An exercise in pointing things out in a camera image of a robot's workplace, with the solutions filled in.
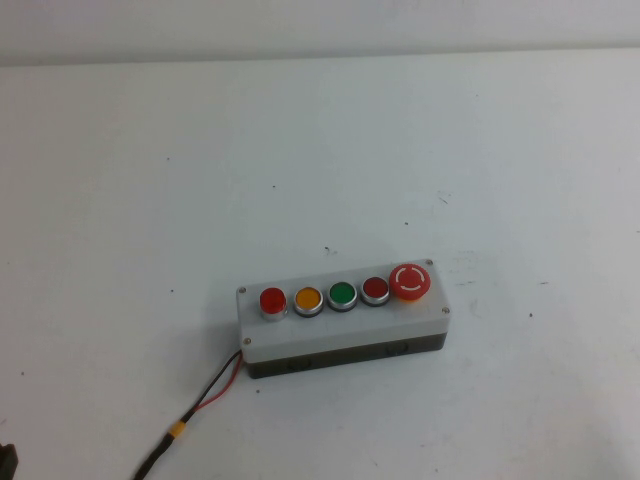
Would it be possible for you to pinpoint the red lamp push button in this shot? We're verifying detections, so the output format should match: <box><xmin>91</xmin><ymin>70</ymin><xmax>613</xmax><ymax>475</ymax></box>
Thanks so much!
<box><xmin>258</xmin><ymin>286</ymin><xmax>290</xmax><ymax>322</ymax></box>

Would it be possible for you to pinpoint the green push button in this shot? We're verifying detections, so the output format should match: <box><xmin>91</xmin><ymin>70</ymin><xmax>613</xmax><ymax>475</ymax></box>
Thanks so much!
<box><xmin>326</xmin><ymin>280</ymin><xmax>360</xmax><ymax>314</ymax></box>

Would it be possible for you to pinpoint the yellow push button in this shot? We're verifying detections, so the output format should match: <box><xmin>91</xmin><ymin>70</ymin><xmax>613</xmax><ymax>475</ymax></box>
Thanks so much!
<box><xmin>292</xmin><ymin>285</ymin><xmax>324</xmax><ymax>319</ymax></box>

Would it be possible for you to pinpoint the dark red push button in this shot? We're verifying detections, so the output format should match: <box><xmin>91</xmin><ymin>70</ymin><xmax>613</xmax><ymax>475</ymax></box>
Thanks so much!
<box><xmin>360</xmin><ymin>276</ymin><xmax>392</xmax><ymax>308</ymax></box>

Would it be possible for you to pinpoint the red emergency stop button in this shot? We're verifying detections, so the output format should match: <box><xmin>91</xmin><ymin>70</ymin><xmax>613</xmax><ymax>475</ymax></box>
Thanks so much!
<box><xmin>388</xmin><ymin>262</ymin><xmax>433</xmax><ymax>305</ymax></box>

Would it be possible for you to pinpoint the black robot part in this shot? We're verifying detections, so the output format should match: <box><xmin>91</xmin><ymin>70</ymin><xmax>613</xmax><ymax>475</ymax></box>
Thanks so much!
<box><xmin>0</xmin><ymin>442</ymin><xmax>19</xmax><ymax>480</ymax></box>

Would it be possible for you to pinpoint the grey button switch box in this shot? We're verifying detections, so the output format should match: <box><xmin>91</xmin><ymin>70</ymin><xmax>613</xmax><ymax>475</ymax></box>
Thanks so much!
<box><xmin>235</xmin><ymin>257</ymin><xmax>452</xmax><ymax>380</ymax></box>

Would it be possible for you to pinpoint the red black power cable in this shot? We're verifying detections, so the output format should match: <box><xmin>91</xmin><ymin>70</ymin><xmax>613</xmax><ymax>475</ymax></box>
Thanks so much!
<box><xmin>129</xmin><ymin>349</ymin><xmax>247</xmax><ymax>480</ymax></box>

